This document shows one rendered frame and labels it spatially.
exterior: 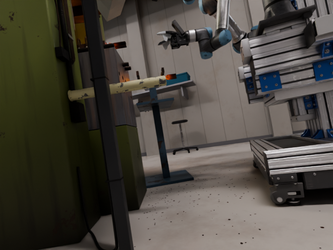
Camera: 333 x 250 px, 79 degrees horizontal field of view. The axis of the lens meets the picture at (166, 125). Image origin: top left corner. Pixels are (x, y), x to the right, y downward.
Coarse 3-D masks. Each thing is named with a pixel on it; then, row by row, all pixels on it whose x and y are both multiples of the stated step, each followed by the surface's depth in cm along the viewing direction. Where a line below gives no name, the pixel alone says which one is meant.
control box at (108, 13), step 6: (102, 0) 83; (108, 0) 80; (114, 0) 80; (120, 0) 83; (102, 6) 86; (108, 6) 83; (114, 6) 84; (120, 6) 87; (102, 12) 89; (108, 12) 86; (114, 12) 89; (120, 12) 92; (108, 18) 90
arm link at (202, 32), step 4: (200, 28) 129; (204, 28) 128; (208, 28) 128; (196, 32) 127; (200, 32) 127; (204, 32) 127; (208, 32) 128; (212, 32) 128; (196, 36) 128; (200, 36) 128; (204, 36) 127; (208, 36) 128; (212, 36) 129; (196, 40) 130
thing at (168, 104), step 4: (156, 100) 160; (160, 100) 160; (164, 100) 160; (168, 100) 161; (172, 100) 162; (136, 104) 159; (140, 104) 159; (144, 104) 159; (148, 104) 162; (152, 104) 165; (156, 104) 168; (160, 104) 172; (164, 104) 175; (168, 104) 179; (140, 108) 176; (144, 108) 179; (148, 108) 183; (160, 108) 195; (164, 108) 200
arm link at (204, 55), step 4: (200, 40) 128; (204, 40) 127; (208, 40) 125; (200, 44) 129; (204, 44) 126; (208, 44) 124; (200, 48) 129; (204, 48) 127; (208, 48) 125; (212, 48) 123; (200, 52) 129; (204, 52) 127; (208, 52) 126; (204, 56) 128; (208, 56) 128
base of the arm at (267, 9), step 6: (276, 0) 95; (282, 0) 94; (288, 0) 95; (270, 6) 97; (276, 6) 95; (282, 6) 94; (288, 6) 93; (270, 12) 98; (276, 12) 94; (282, 12) 93; (264, 18) 102
